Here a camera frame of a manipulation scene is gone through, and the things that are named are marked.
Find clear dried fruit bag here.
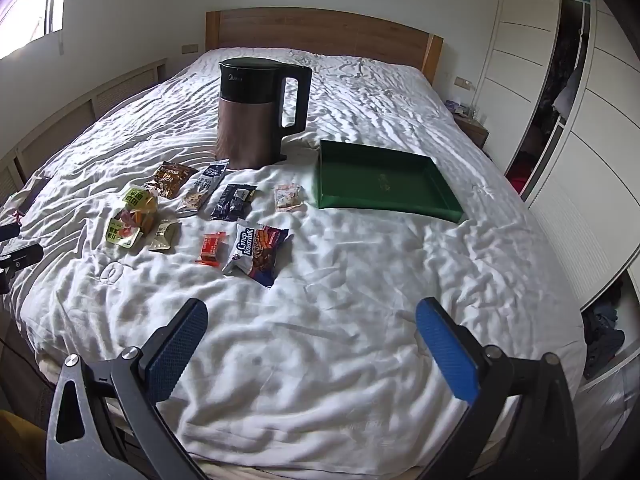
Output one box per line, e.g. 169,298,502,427
117,186,160,233

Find white and navy snack packet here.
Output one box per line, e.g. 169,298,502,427
176,159,230,217

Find wooden nightstand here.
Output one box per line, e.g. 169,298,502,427
451,112,489,151

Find small pink snack packet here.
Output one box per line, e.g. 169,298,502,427
274,184,303,212

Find dark clothes pile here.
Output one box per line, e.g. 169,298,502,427
581,304,627,382

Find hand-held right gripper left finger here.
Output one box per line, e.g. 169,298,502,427
46,298,211,480

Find wooden bed with white sheet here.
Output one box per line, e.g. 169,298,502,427
0,47,588,480

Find small red snack packet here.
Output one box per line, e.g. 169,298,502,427
195,231,227,266

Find wooden headboard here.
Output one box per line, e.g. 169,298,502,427
205,10,444,86

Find red cloth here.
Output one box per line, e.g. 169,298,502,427
505,152,537,197

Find brown snack packet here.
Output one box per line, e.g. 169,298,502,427
145,161,198,200

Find yellow cloth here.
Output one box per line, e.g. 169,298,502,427
0,409,47,480

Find blue and white cookie packet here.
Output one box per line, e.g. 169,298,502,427
221,219,291,288

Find green label fruit cup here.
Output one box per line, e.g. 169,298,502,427
105,219,143,250

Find white wardrobe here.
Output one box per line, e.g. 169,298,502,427
480,0,640,401

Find dark navy snack packet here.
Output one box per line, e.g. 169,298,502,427
210,183,258,222

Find hanging clothes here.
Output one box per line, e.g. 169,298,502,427
530,25,585,136

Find small olive snack packet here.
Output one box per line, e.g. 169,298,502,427
147,219,182,252

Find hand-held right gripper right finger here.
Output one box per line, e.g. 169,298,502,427
415,297,586,480

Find green tray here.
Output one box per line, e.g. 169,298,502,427
309,139,466,225

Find black and copper electric kettle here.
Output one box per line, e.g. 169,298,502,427
215,57,313,170

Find beige wooden wall panel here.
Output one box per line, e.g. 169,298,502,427
0,58,169,203

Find window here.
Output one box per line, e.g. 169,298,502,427
0,0,98,61

